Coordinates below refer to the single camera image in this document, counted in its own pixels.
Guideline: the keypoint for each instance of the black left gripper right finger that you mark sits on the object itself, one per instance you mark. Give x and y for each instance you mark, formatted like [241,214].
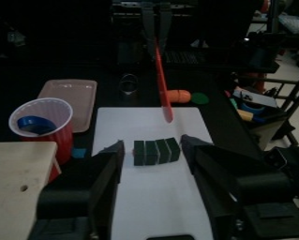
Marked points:
[236,193]

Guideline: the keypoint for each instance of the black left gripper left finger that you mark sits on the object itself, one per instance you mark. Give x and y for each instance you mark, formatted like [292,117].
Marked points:
[85,187]

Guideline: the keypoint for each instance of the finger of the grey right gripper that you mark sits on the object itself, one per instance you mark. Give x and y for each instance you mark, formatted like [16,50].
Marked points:
[149,28]
[165,25]

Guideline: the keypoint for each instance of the orange toy knife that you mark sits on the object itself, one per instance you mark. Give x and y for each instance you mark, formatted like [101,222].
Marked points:
[163,90]

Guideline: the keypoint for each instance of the dark green sushi piece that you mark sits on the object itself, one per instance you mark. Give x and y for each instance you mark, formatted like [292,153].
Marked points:
[163,151]
[174,148]
[150,153]
[139,153]

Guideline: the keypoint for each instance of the white cutting board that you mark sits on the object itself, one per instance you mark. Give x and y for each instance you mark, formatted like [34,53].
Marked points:
[155,193]

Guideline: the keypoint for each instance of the pink rectangular plate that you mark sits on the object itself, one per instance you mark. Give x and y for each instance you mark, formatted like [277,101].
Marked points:
[74,100]

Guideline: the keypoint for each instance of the small blue block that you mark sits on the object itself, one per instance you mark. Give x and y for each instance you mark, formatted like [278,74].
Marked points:
[79,152]

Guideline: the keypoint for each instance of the light wooden block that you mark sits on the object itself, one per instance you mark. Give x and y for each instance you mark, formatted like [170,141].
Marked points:
[18,187]

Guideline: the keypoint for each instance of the red plastic cup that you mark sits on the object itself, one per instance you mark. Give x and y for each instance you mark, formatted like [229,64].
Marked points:
[58,137]

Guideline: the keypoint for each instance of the dark storage bin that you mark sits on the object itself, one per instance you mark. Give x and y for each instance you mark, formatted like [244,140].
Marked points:
[266,128]

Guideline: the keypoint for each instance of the orange toy food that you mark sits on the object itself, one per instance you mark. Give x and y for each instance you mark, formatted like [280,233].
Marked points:
[179,96]

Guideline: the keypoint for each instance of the green toy disc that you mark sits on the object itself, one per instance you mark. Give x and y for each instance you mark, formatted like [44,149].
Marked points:
[199,98]

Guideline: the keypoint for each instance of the yellow toy piece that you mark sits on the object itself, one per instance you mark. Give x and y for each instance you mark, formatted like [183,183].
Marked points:
[245,115]

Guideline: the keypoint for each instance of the white card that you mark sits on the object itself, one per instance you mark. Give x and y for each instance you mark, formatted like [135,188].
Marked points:
[258,97]

